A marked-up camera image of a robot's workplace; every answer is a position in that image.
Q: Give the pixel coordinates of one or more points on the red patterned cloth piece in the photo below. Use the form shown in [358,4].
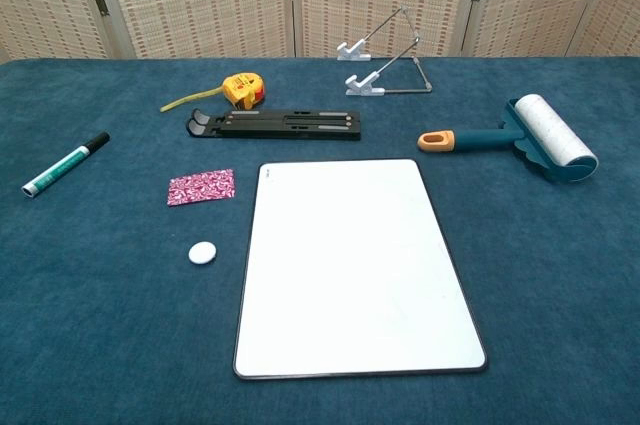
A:
[200,187]

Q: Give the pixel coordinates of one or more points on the white round magnet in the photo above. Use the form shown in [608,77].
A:
[202,252]

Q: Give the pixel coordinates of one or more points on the white board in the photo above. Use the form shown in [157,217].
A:
[350,270]

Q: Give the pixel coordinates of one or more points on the black folding laptop stand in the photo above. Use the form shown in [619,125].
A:
[280,126]

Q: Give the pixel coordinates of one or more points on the yellow tape measure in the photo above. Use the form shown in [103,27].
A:
[242,87]

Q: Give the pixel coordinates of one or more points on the woven folding screen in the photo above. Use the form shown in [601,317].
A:
[200,0]

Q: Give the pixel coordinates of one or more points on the teal lint roller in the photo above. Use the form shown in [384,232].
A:
[550,137]

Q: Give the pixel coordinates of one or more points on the blue tablecloth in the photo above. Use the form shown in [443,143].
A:
[100,320]

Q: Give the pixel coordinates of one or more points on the green whiteboard marker pen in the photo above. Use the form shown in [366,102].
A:
[60,167]

